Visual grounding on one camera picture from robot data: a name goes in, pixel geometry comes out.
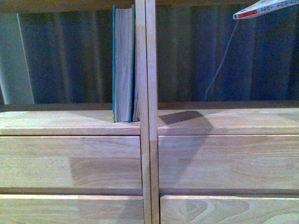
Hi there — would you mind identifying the white paperback book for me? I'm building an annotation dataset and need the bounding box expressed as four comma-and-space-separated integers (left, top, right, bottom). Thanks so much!
233, 0, 299, 20

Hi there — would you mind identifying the light wooden bookshelf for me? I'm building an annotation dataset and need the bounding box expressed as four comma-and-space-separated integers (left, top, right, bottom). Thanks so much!
0, 0, 299, 224

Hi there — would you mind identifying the teal comic idiom book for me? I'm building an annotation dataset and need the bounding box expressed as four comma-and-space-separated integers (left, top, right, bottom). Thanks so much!
112, 5, 135, 122

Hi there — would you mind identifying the dark blue curtain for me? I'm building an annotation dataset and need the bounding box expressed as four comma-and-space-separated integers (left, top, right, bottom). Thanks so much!
0, 5, 299, 104

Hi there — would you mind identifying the lower right wooden drawer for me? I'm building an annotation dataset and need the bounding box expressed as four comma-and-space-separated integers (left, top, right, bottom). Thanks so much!
160, 196, 299, 224

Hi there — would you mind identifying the wooden drawer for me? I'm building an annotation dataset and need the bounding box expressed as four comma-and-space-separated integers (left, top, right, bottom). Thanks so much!
0, 136, 142, 189
160, 196, 299, 224
158, 135, 299, 190
0, 195, 144, 224

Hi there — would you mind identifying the upper right wooden drawer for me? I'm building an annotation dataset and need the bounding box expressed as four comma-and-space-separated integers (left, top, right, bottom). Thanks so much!
158, 135, 299, 190

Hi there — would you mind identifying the upper left wooden drawer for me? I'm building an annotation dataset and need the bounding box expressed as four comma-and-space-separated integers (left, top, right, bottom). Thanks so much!
0, 136, 142, 189

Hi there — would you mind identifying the lower left wooden drawer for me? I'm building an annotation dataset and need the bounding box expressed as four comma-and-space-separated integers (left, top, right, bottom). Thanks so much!
0, 195, 144, 224

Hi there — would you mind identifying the grey hanging cable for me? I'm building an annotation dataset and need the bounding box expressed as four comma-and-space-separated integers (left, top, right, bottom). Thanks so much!
204, 19, 240, 102

